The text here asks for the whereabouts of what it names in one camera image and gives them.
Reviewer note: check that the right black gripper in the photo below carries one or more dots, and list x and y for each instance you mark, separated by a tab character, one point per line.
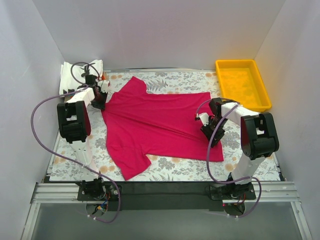
213	131

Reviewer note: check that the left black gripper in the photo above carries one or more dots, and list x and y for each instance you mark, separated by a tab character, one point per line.
99	99

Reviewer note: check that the magenta t shirt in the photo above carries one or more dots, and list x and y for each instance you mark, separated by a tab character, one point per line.
139	124

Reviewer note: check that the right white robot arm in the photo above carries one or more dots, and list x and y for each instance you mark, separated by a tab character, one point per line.
258	140

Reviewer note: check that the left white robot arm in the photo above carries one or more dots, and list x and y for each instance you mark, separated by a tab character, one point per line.
75	128

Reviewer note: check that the yellow plastic bin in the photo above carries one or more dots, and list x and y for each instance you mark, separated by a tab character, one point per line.
240	80

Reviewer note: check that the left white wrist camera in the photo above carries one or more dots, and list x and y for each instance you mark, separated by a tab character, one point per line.
104	85

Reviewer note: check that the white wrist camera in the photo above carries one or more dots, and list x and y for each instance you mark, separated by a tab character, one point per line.
104	85
204	118

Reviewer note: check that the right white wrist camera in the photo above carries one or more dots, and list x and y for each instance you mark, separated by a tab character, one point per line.
204	118

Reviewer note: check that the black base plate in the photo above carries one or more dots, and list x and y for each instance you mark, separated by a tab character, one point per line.
159	195

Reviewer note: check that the aluminium front rail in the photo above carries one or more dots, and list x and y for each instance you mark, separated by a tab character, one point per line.
167	211

